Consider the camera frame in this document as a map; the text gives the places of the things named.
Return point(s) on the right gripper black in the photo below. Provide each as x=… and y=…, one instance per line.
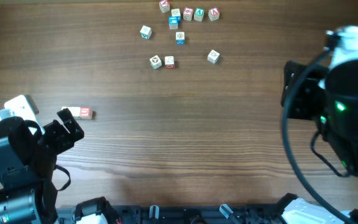
x=299, y=92

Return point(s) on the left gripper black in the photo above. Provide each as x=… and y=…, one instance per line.
x=62, y=134

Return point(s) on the red letter M block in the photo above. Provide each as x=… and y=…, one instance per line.
x=75, y=111

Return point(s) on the blue letter P block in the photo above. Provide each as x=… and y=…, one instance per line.
x=69, y=108

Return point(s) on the red sided picture block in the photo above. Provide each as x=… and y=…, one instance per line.
x=86, y=113

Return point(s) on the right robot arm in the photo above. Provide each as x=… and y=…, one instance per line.
x=329, y=97

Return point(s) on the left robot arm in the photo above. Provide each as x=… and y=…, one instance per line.
x=28, y=155

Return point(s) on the green sided block right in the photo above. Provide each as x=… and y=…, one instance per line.
x=213, y=56

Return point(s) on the green sided block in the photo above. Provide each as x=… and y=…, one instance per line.
x=213, y=56
x=146, y=32

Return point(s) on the brown picture block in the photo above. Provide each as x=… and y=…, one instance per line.
x=155, y=62

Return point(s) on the red sided block bottom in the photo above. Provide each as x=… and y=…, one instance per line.
x=169, y=62

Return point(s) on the green sided block left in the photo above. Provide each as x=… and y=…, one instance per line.
x=146, y=32

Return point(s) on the red letter A block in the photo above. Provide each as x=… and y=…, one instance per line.
x=213, y=14

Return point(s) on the green letter V block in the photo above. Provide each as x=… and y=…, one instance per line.
x=198, y=14

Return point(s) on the orange picture blue block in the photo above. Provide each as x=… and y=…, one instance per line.
x=180, y=38

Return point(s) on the red number nine block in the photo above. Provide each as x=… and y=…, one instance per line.
x=188, y=13

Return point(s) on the red letter block top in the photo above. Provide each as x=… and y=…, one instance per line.
x=164, y=5

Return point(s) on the tan picture block top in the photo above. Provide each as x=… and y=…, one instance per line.
x=176, y=13

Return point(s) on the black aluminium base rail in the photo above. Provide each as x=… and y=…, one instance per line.
x=119, y=214

